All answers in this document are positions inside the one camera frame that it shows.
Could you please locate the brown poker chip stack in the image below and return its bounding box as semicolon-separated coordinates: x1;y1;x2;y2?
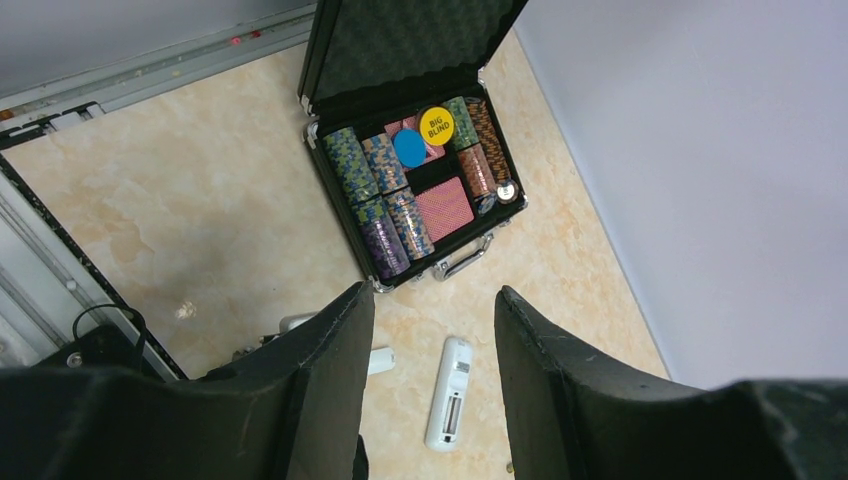
464;97;511;184

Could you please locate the yellow big blind chip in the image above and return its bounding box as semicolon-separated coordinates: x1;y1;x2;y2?
417;106;455;146

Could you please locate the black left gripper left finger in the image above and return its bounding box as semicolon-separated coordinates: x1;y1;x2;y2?
1;282;375;479

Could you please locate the black poker chip case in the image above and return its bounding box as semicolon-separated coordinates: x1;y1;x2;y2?
299;1;528;292

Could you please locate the purple poker chip stack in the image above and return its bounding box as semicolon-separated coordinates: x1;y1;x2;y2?
351;197;411;280

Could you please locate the white remote control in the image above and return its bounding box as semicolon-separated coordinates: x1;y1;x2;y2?
424;337;473;453

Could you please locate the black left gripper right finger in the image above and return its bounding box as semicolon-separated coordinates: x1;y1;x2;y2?
494;286;847;479

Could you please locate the red card deck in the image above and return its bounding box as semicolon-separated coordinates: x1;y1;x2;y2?
416;176;474;242

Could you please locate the white battery cover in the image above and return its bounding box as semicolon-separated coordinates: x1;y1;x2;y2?
367;347;396;376

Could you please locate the blue dealer chip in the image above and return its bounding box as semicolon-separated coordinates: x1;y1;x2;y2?
392;128;427;169

